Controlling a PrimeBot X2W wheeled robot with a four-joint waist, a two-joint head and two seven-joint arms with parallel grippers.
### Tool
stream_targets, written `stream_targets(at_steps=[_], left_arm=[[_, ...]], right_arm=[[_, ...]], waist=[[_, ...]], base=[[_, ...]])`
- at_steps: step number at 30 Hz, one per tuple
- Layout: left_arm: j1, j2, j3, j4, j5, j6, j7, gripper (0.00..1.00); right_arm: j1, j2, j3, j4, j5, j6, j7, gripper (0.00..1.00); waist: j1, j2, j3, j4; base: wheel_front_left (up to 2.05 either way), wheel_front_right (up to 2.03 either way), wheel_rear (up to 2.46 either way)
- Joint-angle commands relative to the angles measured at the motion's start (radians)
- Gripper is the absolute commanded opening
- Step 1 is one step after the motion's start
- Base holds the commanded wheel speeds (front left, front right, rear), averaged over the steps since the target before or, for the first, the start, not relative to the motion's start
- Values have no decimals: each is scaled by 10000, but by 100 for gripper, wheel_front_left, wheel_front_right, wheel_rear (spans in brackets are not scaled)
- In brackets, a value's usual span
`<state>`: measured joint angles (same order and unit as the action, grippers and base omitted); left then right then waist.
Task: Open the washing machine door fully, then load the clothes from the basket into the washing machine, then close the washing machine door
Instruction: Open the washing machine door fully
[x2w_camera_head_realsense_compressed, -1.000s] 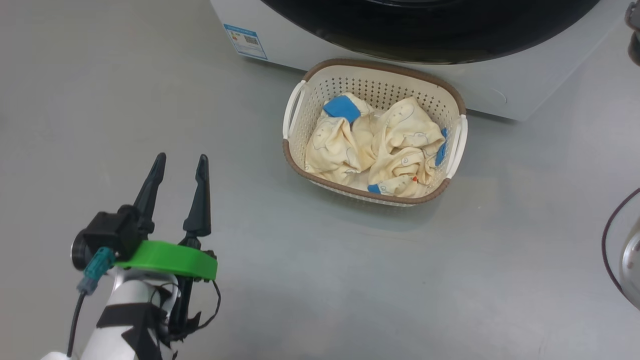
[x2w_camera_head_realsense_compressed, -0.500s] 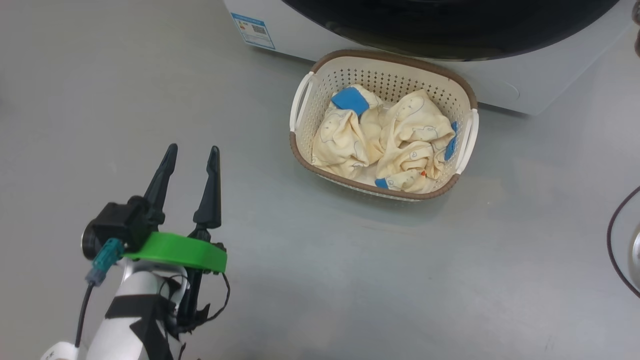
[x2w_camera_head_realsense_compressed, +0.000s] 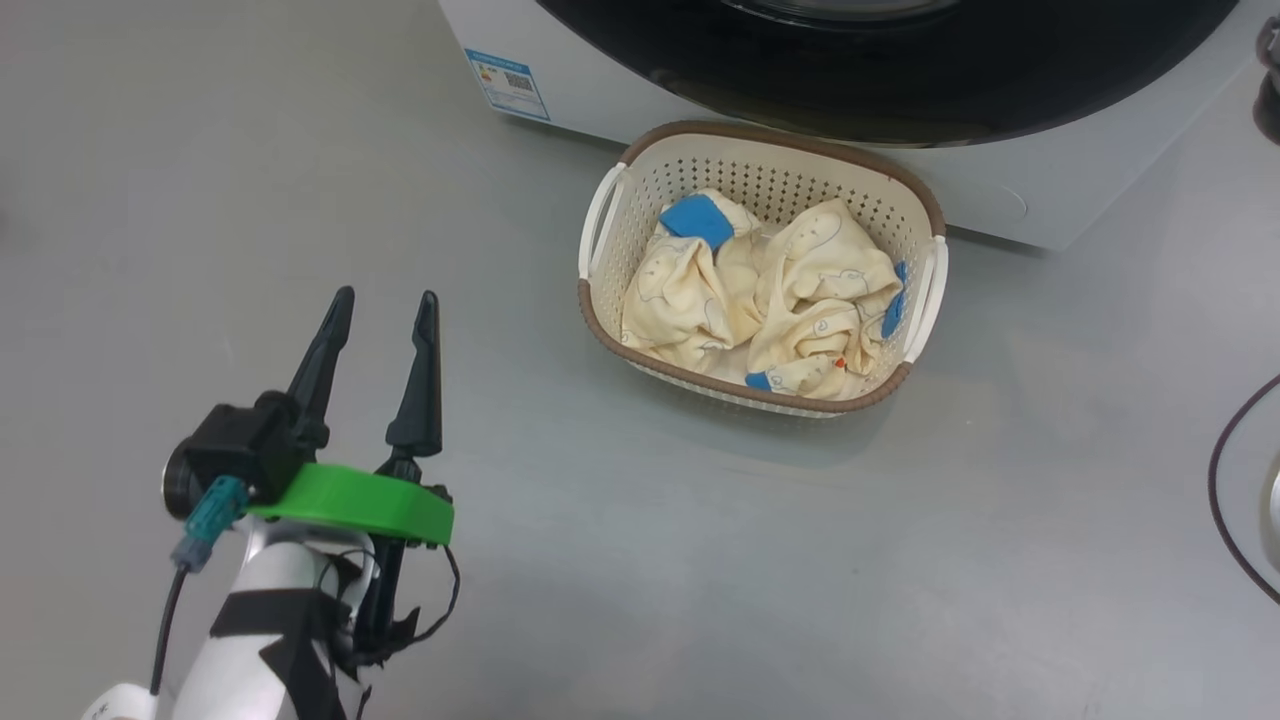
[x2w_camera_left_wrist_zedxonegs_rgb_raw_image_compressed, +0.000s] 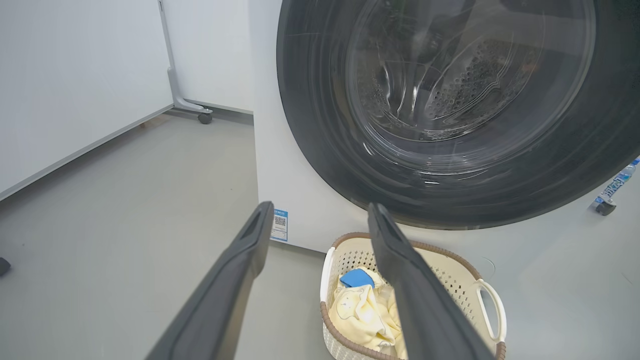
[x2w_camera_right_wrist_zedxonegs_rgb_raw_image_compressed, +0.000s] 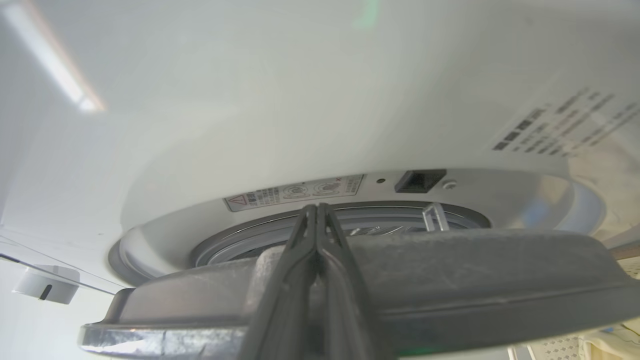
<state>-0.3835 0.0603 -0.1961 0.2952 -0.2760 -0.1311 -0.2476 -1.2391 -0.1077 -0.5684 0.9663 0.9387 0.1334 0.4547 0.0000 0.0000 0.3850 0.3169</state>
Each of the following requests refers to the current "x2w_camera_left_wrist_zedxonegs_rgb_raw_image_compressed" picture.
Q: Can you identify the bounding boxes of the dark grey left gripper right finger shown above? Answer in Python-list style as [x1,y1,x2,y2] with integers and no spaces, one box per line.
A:
[367,202,496,360]

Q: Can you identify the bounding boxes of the grey partition stand leg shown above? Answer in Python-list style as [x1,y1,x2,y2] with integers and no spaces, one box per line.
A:
[158,0,213,115]

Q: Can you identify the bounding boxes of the cream baby garment blue patch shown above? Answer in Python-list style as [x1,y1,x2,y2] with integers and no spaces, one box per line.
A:
[327,267,401,353]

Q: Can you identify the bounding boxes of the white partition panel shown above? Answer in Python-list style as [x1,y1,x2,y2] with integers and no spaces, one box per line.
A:
[162,0,254,115]
[0,0,174,202]

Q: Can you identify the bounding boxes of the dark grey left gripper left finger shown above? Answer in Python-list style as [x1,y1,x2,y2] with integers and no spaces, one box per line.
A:
[145,201,275,360]

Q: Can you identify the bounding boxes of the cream and blue clothes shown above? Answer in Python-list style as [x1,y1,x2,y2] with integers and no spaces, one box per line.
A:
[382,287,408,360]

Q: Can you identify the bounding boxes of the black round washing machine door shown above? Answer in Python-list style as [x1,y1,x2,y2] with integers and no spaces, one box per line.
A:
[276,0,640,231]

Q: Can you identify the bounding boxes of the plastic bottle blue label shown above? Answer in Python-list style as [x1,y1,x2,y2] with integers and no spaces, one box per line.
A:
[596,157,640,205]

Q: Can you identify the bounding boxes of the cream perforated laundry basket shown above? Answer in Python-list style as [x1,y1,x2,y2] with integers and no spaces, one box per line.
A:
[320,232,507,360]

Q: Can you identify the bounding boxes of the steel washer drum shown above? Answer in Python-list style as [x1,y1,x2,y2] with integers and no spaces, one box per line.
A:
[360,30,546,141]

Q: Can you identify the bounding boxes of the blue energy label sticker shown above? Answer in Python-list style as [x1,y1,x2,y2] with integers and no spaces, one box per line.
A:
[270,209,289,243]

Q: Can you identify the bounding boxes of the white washing machine body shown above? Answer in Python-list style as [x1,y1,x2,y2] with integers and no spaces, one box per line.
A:
[248,0,576,301]

